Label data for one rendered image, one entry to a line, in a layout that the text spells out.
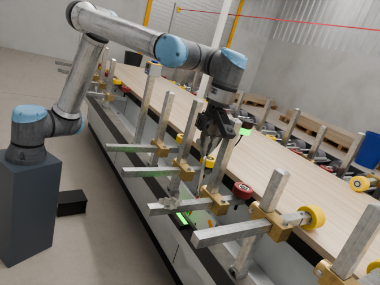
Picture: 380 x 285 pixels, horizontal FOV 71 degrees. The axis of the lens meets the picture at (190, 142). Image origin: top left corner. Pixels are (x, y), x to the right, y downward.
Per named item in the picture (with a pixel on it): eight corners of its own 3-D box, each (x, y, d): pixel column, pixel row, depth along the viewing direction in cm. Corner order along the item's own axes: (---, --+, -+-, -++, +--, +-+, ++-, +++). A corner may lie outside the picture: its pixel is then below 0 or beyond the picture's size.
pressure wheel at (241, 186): (233, 216, 107) (243, 191, 103) (221, 204, 113) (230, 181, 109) (247, 214, 111) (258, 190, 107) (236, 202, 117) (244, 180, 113)
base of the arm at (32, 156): (17, 168, 129) (18, 150, 126) (-3, 152, 138) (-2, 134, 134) (54, 160, 145) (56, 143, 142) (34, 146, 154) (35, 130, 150)
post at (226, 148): (197, 230, 109) (236, 120, 93) (193, 224, 112) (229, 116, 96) (204, 228, 111) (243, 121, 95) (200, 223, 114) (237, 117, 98)
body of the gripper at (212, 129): (209, 128, 102) (219, 98, 98) (223, 138, 95) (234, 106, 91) (193, 127, 97) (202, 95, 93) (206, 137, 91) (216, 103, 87)
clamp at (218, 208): (215, 216, 99) (220, 205, 97) (197, 195, 109) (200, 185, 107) (227, 214, 102) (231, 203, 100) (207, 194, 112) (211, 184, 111)
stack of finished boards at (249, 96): (274, 106, 987) (276, 101, 981) (223, 96, 857) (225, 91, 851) (260, 99, 1046) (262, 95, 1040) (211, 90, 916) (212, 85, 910)
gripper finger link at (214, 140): (203, 152, 103) (210, 130, 100) (212, 159, 99) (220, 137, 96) (197, 151, 102) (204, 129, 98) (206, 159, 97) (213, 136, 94)
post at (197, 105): (170, 195, 128) (198, 99, 112) (167, 191, 131) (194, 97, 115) (176, 195, 130) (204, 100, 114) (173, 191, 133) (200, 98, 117)
